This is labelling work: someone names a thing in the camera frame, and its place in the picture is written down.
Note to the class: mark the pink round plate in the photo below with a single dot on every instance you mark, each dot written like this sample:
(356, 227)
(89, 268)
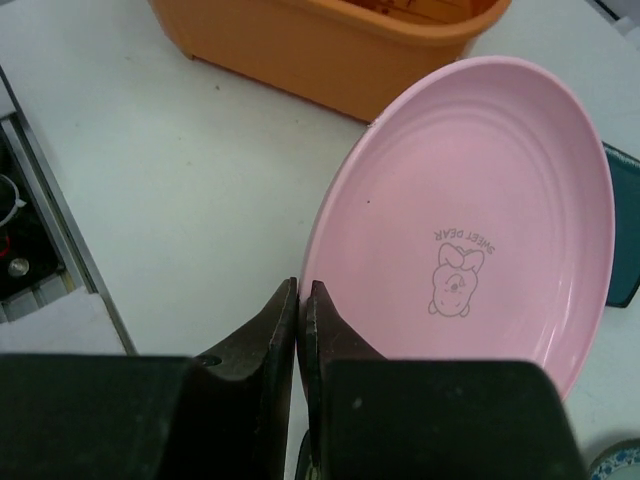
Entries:
(474, 219)

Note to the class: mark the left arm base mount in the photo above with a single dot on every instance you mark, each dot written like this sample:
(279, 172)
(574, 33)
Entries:
(33, 271)

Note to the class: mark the teal square plate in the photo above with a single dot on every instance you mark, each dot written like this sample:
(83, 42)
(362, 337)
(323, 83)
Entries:
(624, 282)

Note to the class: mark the blue white round plate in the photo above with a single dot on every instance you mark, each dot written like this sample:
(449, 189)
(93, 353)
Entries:
(620, 461)

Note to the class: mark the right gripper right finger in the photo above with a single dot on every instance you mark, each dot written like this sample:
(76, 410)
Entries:
(375, 418)

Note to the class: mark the orange plastic bin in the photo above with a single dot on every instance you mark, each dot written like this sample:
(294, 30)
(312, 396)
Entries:
(354, 57)

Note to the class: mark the black floral square plate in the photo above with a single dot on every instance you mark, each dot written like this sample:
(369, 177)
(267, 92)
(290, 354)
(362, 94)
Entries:
(302, 457)

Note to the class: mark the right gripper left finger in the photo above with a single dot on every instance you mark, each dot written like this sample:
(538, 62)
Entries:
(222, 414)

